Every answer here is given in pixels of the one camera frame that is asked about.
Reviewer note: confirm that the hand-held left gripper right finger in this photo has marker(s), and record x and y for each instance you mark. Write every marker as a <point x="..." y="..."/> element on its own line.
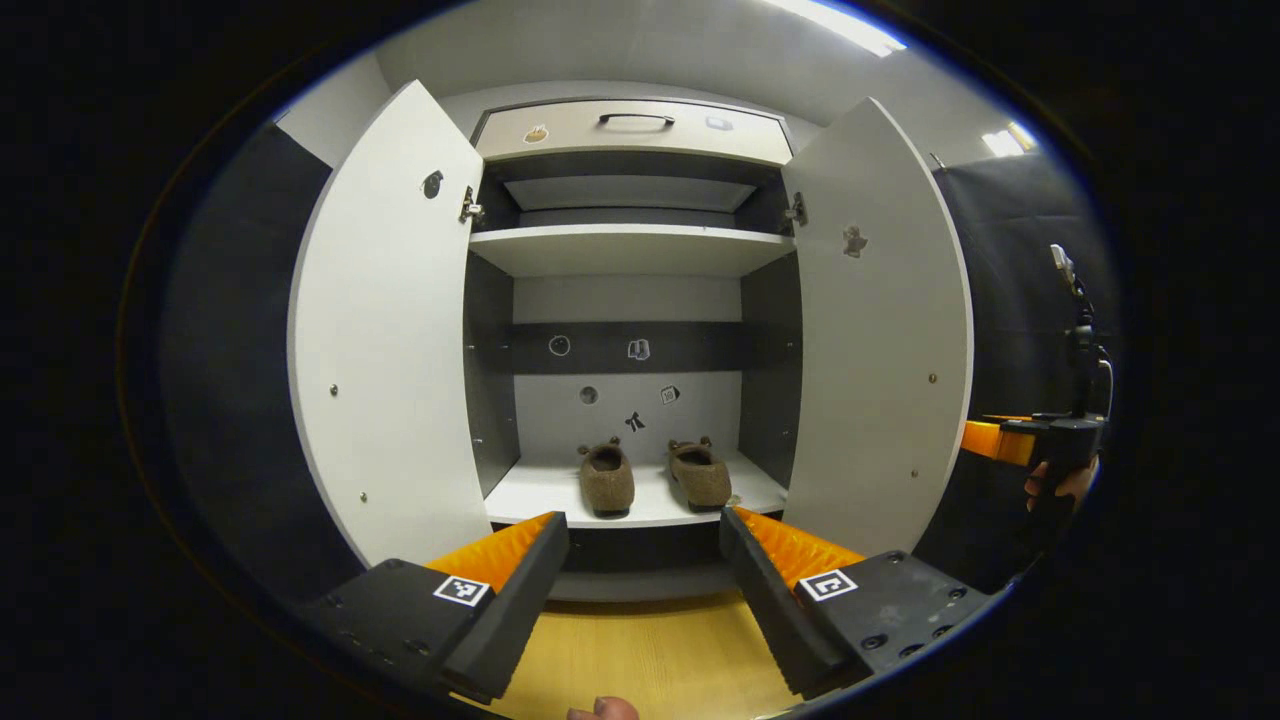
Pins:
<point x="765" y="620"/>

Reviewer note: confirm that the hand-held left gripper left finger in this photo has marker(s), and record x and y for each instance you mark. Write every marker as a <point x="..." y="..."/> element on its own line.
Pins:
<point x="515" y="620"/>

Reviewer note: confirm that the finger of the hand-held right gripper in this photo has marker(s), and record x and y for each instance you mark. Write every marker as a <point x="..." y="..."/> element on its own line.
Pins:
<point x="1000" y="440"/>

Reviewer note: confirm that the white shoe cabinet door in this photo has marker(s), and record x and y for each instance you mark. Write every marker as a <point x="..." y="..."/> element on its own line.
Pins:
<point x="390" y="350"/>
<point x="880" y="350"/>

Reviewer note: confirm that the brown fuzzy shoe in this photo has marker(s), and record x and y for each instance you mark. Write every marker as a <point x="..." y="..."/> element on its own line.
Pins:
<point x="605" y="485"/>
<point x="702" y="480"/>

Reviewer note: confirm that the white shoe cabinet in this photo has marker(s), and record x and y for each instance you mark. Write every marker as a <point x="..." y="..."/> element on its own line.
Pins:
<point x="630" y="250"/>

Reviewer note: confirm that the metal door hinge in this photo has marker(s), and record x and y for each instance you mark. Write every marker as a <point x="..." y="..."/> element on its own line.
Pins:
<point x="795" y="210"/>
<point x="470" y="208"/>

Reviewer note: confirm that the white cabinet drawer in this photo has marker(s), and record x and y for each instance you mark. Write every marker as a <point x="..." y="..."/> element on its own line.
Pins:
<point x="600" y="145"/>

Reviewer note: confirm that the small ceiling light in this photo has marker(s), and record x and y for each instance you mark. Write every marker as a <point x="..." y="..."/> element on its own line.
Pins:
<point x="1008" y="140"/>

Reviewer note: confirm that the long ceiling light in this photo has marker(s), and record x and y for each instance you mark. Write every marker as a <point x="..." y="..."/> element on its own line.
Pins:
<point x="840" y="25"/>

